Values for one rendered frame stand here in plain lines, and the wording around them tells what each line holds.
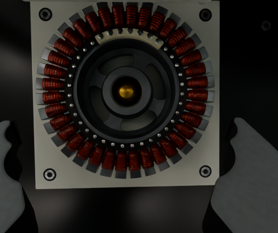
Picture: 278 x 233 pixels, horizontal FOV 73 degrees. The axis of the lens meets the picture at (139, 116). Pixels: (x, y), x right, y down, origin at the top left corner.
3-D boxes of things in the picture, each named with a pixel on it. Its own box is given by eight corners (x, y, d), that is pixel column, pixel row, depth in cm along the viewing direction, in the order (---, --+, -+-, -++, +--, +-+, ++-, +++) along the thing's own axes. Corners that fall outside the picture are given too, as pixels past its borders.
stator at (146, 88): (191, 168, 15) (210, 187, 12) (52, 159, 15) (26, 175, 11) (202, 29, 15) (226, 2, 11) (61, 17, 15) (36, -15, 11)
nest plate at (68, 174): (213, 180, 17) (220, 185, 15) (42, 183, 16) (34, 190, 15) (214, 8, 16) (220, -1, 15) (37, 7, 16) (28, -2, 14)
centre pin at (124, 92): (139, 107, 15) (141, 106, 12) (115, 107, 15) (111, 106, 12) (139, 82, 15) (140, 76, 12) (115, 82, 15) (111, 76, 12)
